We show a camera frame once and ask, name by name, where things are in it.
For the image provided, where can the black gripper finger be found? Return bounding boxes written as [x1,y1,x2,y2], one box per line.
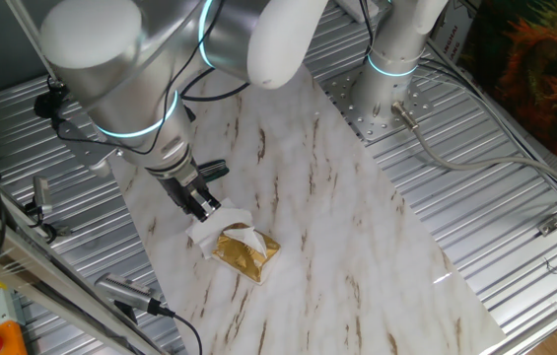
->
[186,196,209,223]
[197,188,222,217]

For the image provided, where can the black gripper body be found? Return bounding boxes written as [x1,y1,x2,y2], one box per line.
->
[158,172,209,216]

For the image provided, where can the white napkin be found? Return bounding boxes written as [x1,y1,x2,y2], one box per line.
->
[206,196,255,233]
[185,219,225,261]
[235,226,268,258]

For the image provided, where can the gold tissue pack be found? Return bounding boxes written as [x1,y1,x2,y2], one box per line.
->
[211,222,282,286]

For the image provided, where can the green folding hex key set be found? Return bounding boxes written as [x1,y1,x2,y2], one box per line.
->
[197,158,231,184]

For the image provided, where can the white marble pattern board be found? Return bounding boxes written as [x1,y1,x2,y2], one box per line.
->
[108,66,506,355]

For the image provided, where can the aluminium pole with black foot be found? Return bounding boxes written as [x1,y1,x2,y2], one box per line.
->
[4,0,73,98]

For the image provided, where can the cardboard box with red print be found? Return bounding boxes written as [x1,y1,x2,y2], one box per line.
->
[428,0,481,55]

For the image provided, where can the colourful patterned cloth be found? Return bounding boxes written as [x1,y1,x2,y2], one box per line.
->
[457,0,557,181]

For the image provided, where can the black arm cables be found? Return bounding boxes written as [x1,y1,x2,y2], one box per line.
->
[34,0,250,159]

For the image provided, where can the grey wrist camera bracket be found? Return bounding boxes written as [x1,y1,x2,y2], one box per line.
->
[53,110,116,178]

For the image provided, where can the silver depth camera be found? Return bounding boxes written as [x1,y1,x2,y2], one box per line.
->
[94,272,161,317]
[31,176,54,216]

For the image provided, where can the aluminium frame bar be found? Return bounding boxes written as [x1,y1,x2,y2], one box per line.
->
[0,189,169,355]

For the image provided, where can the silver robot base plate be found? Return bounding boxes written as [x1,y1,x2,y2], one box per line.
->
[319,63,435,144]

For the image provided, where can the grey cable bundle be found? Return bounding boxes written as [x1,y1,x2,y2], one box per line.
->
[418,38,557,203]

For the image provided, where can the grey robot power cable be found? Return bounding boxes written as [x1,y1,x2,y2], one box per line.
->
[389,101,557,196]

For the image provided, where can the small metal corner bracket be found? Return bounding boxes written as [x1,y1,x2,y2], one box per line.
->
[537,215,557,237]

